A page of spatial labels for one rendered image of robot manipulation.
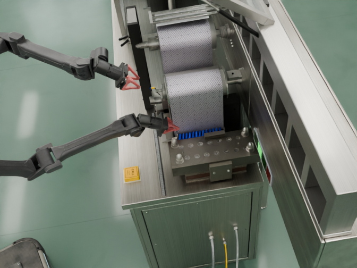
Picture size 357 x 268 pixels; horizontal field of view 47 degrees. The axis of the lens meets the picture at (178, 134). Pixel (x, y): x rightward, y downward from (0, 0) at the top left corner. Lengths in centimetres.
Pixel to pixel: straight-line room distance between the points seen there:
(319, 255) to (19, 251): 195
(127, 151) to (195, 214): 46
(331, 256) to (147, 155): 109
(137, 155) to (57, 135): 162
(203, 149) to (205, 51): 45
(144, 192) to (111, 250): 99
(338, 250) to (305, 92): 45
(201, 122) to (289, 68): 72
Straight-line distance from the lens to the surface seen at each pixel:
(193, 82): 179
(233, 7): 141
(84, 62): 171
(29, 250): 275
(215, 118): 192
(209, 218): 212
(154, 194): 192
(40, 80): 421
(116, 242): 287
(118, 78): 173
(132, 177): 196
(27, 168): 174
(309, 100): 121
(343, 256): 131
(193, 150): 188
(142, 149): 209
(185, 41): 192
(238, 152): 187
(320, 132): 113
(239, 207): 208
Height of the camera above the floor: 248
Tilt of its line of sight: 48 degrees down
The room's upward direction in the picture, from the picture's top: 8 degrees counter-clockwise
